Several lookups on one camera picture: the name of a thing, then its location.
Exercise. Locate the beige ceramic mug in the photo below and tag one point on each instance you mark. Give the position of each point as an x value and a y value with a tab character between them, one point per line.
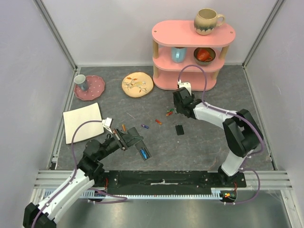
207	20

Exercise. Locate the light blue mug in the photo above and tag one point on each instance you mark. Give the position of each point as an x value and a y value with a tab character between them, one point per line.
178	54

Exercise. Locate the orange cup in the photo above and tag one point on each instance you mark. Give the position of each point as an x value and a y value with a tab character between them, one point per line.
203	55

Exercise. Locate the pink three-tier shelf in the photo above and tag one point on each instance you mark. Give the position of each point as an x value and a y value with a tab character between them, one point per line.
181	33

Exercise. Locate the red orange battery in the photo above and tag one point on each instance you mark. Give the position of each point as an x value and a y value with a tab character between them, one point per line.
158	122

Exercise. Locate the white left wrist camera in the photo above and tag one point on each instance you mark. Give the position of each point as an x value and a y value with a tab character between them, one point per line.
107	122

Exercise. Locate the white square plate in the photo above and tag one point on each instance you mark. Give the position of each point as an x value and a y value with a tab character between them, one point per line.
74	118

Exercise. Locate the grey blue cup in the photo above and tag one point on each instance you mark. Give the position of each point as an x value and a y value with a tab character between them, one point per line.
81	82

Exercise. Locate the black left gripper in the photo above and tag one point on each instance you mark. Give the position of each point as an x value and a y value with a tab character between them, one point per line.
126	140

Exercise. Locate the white slotted cable duct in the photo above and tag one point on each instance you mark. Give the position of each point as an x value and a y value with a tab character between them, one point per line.
214	194

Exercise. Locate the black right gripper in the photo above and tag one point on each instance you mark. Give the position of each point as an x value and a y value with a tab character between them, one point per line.
178	102

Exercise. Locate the pink dotted plate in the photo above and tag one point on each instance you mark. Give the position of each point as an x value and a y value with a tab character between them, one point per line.
96	86

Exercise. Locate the cream bird plate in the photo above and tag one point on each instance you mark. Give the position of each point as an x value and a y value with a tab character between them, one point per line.
137	84

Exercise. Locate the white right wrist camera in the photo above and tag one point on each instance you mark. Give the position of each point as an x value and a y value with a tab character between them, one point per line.
185	86

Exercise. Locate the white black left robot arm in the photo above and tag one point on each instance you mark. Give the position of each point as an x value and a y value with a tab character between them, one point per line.
87	173

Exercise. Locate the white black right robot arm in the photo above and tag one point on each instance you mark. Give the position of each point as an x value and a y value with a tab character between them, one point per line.
241	131

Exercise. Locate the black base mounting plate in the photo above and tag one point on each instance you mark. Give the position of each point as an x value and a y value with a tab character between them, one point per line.
132	182

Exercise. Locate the dark patterned bowl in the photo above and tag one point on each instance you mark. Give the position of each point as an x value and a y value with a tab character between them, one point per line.
204	63

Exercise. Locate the black battery cover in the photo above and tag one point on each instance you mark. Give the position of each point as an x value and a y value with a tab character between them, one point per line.
179	130

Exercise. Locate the blue battery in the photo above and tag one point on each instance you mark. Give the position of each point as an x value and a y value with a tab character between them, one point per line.
144	153

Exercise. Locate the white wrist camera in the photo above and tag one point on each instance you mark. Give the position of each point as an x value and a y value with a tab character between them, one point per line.
185	86
107	122

